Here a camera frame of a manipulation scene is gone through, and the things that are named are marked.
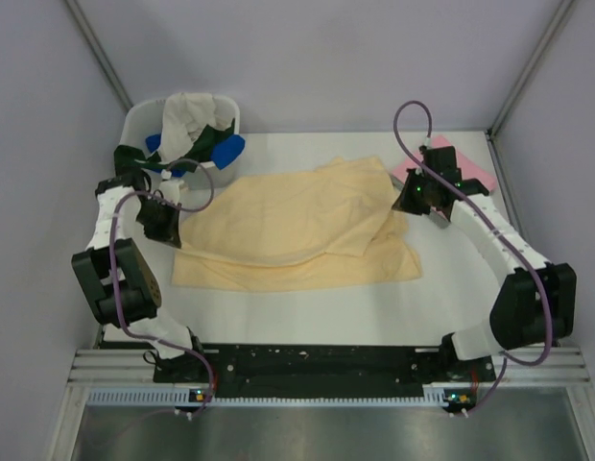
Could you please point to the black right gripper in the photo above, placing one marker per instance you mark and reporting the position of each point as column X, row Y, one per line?
column 405, row 203

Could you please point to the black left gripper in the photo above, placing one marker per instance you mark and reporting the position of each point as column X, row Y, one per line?
column 169, row 233

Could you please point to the cream yellow t shirt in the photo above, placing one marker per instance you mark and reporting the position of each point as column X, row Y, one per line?
column 330, row 227

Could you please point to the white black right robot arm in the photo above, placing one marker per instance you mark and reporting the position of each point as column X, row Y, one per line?
column 536, row 298

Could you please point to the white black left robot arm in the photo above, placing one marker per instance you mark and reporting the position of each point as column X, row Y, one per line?
column 117, row 282

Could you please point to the dark green t shirt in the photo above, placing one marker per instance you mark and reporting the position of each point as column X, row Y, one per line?
column 127, row 158

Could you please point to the blue t shirt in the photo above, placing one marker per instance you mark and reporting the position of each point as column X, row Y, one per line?
column 222, row 154

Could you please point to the white laundry basket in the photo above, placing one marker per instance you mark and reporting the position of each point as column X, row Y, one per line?
column 145, row 119

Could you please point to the white crumpled t shirt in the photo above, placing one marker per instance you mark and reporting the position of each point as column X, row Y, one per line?
column 185, row 116

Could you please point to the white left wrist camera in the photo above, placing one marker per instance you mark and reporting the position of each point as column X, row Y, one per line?
column 171, row 187

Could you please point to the right aluminium table edge rail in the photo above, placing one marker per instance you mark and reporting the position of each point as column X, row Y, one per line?
column 508, row 173

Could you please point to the left aluminium corner post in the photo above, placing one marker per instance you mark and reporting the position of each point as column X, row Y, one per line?
column 99, row 53

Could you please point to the aluminium corner post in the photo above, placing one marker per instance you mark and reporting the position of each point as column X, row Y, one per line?
column 561, row 15
column 99, row 53

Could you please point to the white slotted cable duct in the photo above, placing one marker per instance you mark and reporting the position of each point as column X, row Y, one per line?
column 193, row 398

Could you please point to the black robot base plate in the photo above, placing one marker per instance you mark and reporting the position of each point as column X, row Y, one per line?
column 316, row 371

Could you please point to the right aluminium corner post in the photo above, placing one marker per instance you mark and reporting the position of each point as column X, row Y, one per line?
column 561, row 15

